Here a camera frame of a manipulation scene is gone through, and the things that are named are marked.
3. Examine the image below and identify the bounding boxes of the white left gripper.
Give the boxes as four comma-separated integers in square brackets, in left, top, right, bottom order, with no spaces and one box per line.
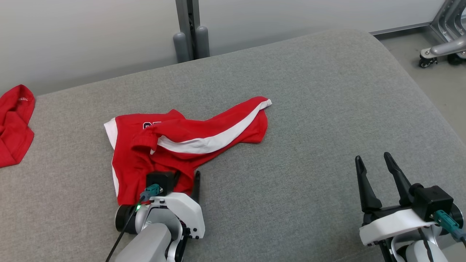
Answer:
[149,170,205,252]

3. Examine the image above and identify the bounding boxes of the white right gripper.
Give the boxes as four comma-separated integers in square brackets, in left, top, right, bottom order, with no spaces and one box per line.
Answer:
[355,152,443,262]

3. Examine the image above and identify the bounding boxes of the red shorts white stripe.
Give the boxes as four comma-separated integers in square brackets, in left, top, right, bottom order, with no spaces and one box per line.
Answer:
[104,96,273,206]

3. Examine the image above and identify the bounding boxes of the red basketball jersey white sleeves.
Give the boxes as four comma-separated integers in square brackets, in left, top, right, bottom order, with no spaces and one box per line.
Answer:
[0,84,36,168]

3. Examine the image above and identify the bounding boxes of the teal right camera cable plug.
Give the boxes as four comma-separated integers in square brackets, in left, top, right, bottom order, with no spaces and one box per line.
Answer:
[433,210,466,243]

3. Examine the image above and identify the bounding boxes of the grey cylindrical post bumper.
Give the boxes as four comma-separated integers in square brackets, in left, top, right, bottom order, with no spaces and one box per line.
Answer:
[173,32,190,63]
[196,25,210,59]

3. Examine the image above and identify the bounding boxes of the grey metal wall post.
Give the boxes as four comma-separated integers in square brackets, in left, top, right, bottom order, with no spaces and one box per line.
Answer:
[175,0,201,60]

